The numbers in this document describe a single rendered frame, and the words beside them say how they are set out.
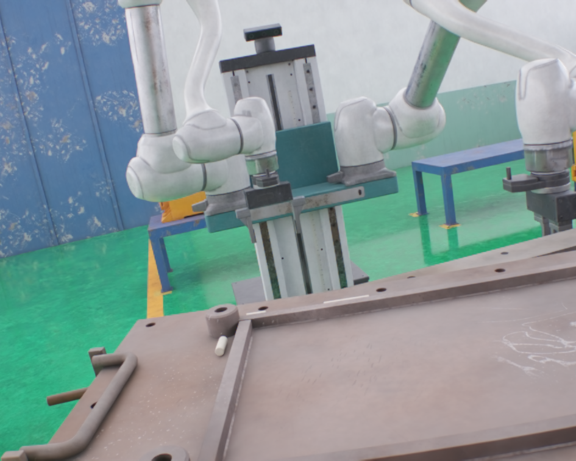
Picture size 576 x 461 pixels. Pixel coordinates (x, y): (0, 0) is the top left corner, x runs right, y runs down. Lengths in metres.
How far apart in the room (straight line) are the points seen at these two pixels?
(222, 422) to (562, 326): 0.33
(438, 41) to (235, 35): 8.00
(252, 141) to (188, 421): 1.08
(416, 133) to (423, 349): 1.43
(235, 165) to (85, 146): 7.66
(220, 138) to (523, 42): 0.75
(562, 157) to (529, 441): 0.79
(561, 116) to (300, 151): 1.08
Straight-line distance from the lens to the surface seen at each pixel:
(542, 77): 1.11
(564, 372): 0.51
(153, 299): 5.42
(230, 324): 0.65
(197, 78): 1.54
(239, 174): 1.80
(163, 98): 1.69
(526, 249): 0.89
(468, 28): 1.34
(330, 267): 2.12
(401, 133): 1.92
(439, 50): 1.72
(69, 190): 9.47
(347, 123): 1.87
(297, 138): 1.97
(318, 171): 1.99
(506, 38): 1.32
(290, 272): 2.13
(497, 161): 6.32
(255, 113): 1.51
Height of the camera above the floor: 1.62
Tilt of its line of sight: 14 degrees down
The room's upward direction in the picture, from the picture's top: 11 degrees counter-clockwise
